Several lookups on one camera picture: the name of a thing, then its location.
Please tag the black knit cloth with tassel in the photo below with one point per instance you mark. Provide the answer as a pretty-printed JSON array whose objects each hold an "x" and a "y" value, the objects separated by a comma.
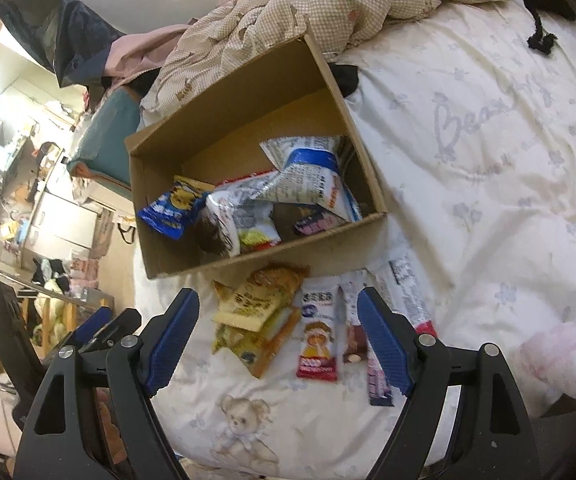
[{"x": 543, "y": 10}]

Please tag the blue yellow snack packet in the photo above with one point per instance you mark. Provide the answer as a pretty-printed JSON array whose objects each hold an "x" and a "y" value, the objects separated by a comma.
[{"x": 167, "y": 210}]

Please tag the brown cardboard box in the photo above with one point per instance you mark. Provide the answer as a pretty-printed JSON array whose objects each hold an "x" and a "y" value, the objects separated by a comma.
[{"x": 157, "y": 160}]

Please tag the checked beige blanket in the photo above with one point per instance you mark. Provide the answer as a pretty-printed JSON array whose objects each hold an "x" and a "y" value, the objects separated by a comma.
[{"x": 318, "y": 5}]

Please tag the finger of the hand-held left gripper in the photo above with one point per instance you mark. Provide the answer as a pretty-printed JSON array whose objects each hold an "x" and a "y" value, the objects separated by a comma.
[
  {"x": 90, "y": 325},
  {"x": 120, "y": 321}
]

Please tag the orange cookie snack packet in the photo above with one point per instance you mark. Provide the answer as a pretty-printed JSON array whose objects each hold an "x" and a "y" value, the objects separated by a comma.
[{"x": 263, "y": 290}]

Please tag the white red cartoon snack packet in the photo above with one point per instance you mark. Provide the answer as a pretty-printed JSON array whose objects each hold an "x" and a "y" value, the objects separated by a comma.
[{"x": 318, "y": 345}]

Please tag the white yellow-bottom snack packet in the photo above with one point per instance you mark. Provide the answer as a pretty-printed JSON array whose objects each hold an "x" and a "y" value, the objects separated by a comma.
[{"x": 253, "y": 220}]

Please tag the dark blue pink snack packet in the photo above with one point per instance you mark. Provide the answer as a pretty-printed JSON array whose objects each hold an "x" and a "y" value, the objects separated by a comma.
[{"x": 318, "y": 223}]

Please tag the white red stick snack packet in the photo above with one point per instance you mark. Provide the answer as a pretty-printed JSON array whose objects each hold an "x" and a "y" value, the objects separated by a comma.
[{"x": 408, "y": 290}]

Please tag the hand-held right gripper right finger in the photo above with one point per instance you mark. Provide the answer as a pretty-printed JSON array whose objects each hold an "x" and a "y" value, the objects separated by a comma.
[{"x": 383, "y": 347}]

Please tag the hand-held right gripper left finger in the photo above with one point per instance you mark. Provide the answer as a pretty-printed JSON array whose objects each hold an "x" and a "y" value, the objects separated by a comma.
[{"x": 172, "y": 342}]

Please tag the yellow plush toy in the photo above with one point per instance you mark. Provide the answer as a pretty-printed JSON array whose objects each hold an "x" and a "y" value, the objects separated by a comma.
[{"x": 52, "y": 310}]

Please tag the white chocolate ball snack packet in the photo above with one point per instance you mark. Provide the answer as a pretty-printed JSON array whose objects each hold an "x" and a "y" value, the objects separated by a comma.
[{"x": 215, "y": 230}]

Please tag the teal padded chair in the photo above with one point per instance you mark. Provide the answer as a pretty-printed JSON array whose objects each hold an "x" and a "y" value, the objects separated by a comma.
[{"x": 107, "y": 135}]

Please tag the large white blue snack packet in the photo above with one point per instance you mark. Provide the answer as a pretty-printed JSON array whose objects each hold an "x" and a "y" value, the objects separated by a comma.
[{"x": 308, "y": 170}]

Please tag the pink cloth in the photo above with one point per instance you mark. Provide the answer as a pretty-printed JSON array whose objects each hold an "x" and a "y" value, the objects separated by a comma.
[{"x": 137, "y": 50}]

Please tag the white floor cabinet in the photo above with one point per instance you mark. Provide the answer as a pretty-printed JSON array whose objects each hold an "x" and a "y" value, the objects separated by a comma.
[{"x": 62, "y": 225}]

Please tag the pink printed pillow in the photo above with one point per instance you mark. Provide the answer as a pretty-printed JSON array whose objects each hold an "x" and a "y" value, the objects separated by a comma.
[{"x": 563, "y": 355}]

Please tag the long orange snack packet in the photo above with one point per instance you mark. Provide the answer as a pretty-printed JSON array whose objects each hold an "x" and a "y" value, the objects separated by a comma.
[{"x": 273, "y": 345}]

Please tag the dark hanging jacket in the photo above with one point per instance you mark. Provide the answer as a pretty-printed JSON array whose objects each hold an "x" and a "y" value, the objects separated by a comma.
[{"x": 67, "y": 35}]

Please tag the small white brown snack packet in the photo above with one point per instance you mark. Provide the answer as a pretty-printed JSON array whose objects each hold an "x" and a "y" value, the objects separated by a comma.
[{"x": 354, "y": 330}]

